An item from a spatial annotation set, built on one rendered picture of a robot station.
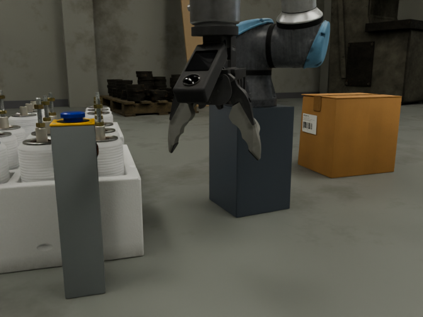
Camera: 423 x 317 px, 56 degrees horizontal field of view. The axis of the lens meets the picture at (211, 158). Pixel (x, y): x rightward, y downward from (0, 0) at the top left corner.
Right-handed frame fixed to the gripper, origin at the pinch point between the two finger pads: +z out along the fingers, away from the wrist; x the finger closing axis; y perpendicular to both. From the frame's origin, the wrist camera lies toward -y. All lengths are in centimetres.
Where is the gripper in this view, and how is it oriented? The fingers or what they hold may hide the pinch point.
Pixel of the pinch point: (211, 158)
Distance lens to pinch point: 63.1
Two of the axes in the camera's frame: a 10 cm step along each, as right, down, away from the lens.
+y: 3.5, -2.5, 9.0
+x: -9.4, -0.8, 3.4
